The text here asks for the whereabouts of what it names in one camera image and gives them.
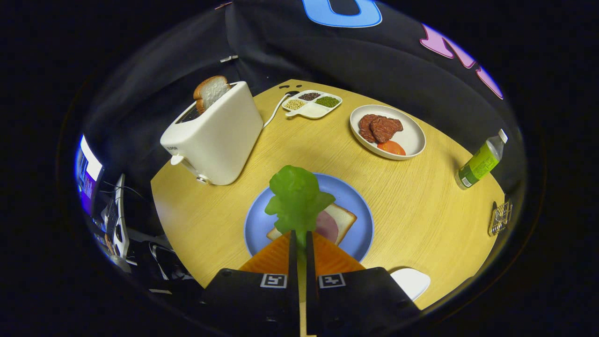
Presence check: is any pink ham slice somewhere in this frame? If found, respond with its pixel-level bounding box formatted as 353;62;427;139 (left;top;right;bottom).
314;211;339;243

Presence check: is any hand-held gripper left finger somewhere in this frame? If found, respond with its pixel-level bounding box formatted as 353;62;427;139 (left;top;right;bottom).
199;229;300;337

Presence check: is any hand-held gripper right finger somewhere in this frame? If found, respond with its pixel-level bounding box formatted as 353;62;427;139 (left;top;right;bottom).
307;230;422;337

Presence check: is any red tomato slice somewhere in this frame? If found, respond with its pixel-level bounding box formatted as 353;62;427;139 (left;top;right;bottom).
377;140;406;156

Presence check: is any computer monitor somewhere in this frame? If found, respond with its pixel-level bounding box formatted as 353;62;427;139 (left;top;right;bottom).
75;135;103;217

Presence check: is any white divided seasoning dish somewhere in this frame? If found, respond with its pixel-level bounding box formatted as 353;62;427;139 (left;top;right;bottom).
282;90;343;119

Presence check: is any white upright panel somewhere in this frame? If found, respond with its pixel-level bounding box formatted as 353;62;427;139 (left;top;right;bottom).
112;173;129;258

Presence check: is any toasted bread slice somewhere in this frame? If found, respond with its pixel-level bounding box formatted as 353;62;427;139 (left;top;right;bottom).
193;75;231;114

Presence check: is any white sandwich bread slice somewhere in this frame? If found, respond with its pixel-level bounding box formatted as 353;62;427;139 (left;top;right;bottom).
267;203;358;246

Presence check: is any metal wire rack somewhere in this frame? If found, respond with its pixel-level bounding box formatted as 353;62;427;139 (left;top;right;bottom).
488;200;513;236

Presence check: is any brown meat slice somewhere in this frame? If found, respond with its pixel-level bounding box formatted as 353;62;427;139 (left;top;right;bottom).
358;114;382;143
371;117;404;143

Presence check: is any green lettuce leaf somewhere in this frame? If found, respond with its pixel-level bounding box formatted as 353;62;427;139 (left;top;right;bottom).
264;165;336;286

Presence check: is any white toaster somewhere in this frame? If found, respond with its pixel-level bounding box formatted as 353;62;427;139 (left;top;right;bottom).
160;81;264;186

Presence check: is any small white rounded plate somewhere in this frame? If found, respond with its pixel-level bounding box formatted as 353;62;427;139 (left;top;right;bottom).
390;268;431;301

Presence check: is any blue round plate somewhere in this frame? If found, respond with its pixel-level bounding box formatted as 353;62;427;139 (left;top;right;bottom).
244;173;374;263

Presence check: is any white toaster power cord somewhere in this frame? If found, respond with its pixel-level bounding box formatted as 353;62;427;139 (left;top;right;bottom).
263;92;293;128

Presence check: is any white round plate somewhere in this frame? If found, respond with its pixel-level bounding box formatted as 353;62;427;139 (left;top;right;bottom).
350;104;426;161

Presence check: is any green label drink bottle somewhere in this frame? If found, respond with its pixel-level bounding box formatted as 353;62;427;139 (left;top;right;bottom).
455;129;508;190

